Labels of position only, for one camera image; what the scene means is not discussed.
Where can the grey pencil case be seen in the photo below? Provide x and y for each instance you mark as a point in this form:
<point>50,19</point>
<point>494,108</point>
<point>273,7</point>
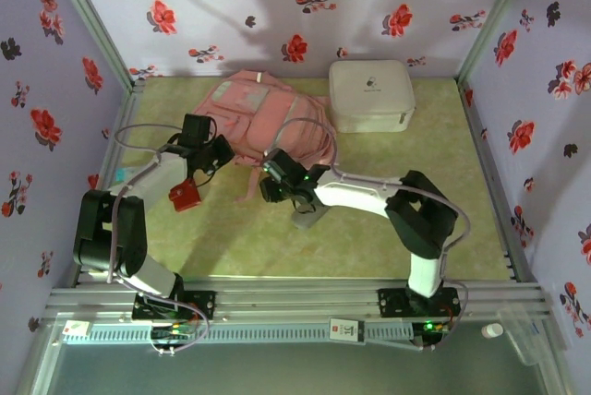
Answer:
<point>309,222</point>

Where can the small red box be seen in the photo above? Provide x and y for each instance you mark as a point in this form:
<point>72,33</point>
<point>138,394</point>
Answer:
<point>184,199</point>

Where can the pink school backpack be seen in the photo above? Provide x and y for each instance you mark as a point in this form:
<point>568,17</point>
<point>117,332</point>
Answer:
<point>268,118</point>

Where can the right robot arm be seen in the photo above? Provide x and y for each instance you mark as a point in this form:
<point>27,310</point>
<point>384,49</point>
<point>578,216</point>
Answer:
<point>351,192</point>

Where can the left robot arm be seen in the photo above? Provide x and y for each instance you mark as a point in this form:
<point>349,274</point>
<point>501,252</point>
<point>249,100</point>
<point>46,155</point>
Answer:
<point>106,229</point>

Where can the white zip case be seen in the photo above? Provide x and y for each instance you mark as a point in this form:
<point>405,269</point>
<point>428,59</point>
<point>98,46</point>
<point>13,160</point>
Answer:
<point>369,90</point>

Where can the white label card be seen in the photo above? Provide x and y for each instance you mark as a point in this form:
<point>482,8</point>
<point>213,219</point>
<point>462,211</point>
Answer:
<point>346,330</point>

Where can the white tag with red mark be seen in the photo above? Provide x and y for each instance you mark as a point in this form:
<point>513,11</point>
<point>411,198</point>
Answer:
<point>76,329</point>

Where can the clear plastic container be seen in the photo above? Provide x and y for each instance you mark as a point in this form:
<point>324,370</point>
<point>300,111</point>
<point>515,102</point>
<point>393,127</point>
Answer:
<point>531,335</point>

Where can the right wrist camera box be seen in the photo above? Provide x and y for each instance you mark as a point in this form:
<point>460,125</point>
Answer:
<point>279,164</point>

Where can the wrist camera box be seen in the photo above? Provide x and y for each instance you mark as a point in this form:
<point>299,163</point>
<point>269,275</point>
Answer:
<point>195,129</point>
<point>279,164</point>

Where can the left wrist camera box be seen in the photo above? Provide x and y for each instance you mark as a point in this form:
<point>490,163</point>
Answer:
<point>195,129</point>

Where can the aluminium frame rail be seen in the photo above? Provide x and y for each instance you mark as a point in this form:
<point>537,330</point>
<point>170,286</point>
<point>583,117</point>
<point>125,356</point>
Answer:
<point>295,298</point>

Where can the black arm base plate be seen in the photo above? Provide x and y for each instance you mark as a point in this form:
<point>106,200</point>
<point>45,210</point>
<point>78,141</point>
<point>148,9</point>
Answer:
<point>392,302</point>
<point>203,305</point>

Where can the aluminium frame post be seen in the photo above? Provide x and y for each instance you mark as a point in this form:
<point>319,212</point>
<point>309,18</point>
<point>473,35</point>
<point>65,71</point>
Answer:
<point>498,16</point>
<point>92,21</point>

